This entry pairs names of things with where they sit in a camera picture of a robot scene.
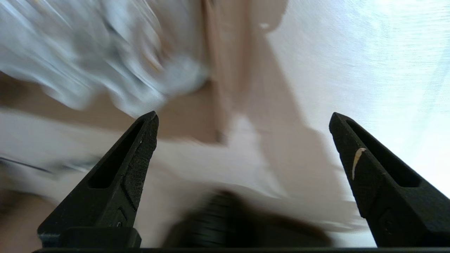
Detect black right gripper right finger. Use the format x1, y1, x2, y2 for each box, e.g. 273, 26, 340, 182
329, 112, 450, 247

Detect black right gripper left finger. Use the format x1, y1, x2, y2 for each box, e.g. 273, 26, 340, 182
37, 111, 159, 247

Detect white mesh sneaker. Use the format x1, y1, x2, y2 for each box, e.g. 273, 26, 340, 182
0, 0, 211, 118

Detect brown cardboard shoe box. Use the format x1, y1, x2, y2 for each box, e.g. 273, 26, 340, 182
0, 0, 268, 146

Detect black corrugated conduit, two tapes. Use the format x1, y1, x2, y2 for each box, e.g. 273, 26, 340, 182
163, 190, 333, 247

